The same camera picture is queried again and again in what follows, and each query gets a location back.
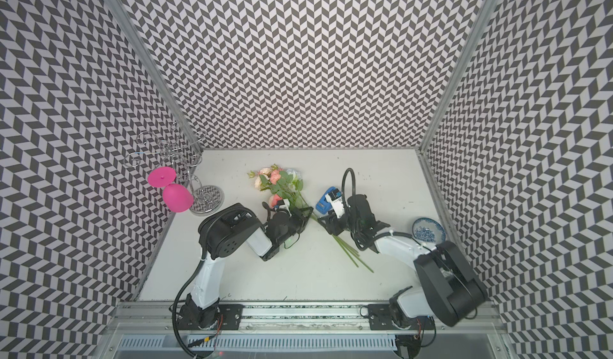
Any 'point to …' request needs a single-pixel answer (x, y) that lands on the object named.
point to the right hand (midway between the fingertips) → (325, 219)
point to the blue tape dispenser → (324, 206)
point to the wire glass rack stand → (178, 147)
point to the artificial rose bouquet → (286, 186)
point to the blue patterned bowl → (429, 230)
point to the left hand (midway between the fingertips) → (316, 210)
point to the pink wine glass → (177, 197)
